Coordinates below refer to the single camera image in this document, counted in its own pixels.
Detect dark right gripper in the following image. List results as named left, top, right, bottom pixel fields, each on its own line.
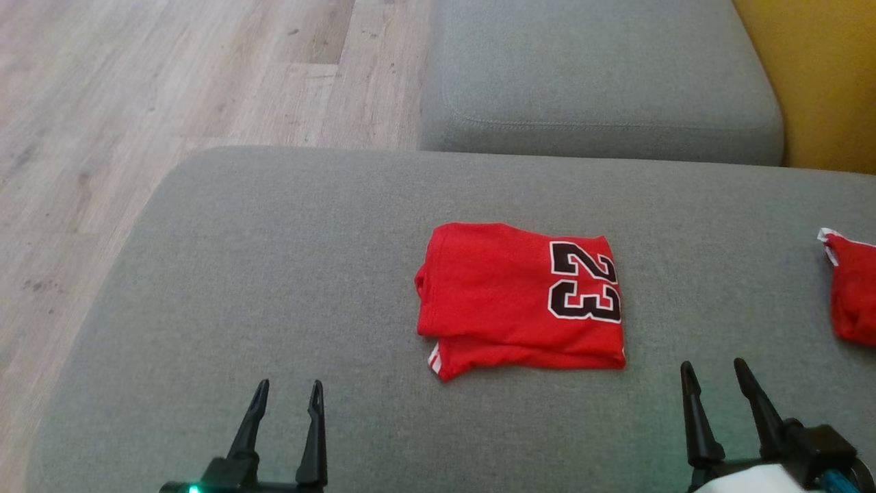
left=680, top=357, right=876, bottom=493

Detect wide yellow sofa back cushion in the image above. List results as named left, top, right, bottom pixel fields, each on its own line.
left=732, top=0, right=876, bottom=175

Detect large grey sofa chaise cushion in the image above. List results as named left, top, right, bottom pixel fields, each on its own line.
left=26, top=145, right=876, bottom=493

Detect red shorts with white stripe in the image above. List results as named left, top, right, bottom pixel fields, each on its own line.
left=818, top=227, right=876, bottom=346

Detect red jersey number 23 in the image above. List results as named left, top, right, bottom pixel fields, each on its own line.
left=414, top=221, right=627, bottom=383

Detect grey sofa seat cushion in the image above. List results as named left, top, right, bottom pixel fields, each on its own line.
left=419, top=0, right=784, bottom=166

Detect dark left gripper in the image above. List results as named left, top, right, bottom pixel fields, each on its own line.
left=159, top=379, right=329, bottom=493

